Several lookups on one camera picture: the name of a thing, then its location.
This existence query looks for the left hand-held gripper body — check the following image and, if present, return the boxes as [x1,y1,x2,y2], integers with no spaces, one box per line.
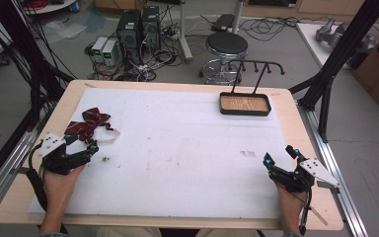
[38,131,77,176]

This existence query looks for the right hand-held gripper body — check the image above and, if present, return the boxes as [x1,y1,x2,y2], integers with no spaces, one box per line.
[270,157,341,195]

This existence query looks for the maroon striped bow tie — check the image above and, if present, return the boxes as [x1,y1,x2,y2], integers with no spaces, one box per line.
[63,107,121,145]

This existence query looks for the person's right hand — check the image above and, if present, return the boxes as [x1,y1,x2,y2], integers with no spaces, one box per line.
[274,182,309,215]

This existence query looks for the person's left hand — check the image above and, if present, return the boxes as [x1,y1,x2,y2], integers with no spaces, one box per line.
[42,164,87,214]

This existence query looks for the black hook rack wooden tray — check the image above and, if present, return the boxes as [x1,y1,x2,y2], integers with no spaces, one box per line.
[218,59,286,118]

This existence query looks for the white foam mat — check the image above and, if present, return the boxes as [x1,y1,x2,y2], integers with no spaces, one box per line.
[28,87,294,220]

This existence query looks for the white power supply box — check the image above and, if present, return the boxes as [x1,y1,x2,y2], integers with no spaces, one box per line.
[91,36,110,62]
[101,39,119,67]

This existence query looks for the clear plastic sheet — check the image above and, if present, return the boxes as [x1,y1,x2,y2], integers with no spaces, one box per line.
[40,20,89,44]

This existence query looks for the white board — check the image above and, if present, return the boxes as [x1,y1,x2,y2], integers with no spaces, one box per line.
[295,22,359,69]

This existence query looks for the black computer tower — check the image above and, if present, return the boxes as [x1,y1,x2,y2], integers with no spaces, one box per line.
[140,5,162,51]
[115,9,143,51]

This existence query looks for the grey machine part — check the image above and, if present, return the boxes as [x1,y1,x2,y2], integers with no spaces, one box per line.
[314,17,378,54]

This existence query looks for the black round stool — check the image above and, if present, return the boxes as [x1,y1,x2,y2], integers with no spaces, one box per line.
[199,31,250,86]

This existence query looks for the round white table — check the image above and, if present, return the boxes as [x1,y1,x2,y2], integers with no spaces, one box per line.
[22,0,81,16]

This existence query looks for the flat black box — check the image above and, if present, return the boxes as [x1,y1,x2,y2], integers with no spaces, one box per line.
[210,13,237,34]

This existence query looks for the white table leg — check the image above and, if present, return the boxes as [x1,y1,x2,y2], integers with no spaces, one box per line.
[177,0,194,64]

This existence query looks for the aluminium rail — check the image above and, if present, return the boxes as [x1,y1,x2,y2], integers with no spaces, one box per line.
[295,98,370,237]
[0,127,39,222]

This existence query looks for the right hand-held gripper cable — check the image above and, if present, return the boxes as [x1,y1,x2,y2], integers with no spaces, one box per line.
[297,188,314,237]

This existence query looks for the hand-held gripper cable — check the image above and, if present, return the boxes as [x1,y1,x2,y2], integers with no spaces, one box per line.
[25,141,69,235]
[297,188,314,237]

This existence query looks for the left hand-held gripper cable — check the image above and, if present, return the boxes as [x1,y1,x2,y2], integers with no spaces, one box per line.
[25,141,69,235]

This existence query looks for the black metal frame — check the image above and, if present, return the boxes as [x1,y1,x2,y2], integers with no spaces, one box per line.
[0,0,75,196]
[288,0,379,143]

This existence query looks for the tangle of floor cables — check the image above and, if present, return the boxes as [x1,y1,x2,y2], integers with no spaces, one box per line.
[84,19,186,83]

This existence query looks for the black floor cables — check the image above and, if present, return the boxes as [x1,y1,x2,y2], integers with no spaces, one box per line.
[239,16,334,42]

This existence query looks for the white metal post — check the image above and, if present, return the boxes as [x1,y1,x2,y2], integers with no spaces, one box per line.
[231,0,247,35]

